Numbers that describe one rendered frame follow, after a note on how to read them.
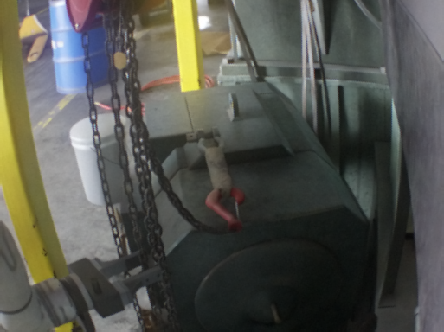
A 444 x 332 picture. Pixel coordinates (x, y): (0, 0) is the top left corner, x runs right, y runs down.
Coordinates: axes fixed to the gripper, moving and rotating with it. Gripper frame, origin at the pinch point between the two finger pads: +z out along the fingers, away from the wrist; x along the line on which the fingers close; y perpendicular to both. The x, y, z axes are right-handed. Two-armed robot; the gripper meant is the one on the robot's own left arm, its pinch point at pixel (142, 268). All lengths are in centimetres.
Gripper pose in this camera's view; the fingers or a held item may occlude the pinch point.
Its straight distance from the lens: 103.1
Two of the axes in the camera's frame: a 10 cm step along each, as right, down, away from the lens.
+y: -0.9, -8.8, -4.6
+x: -5.9, -3.3, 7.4
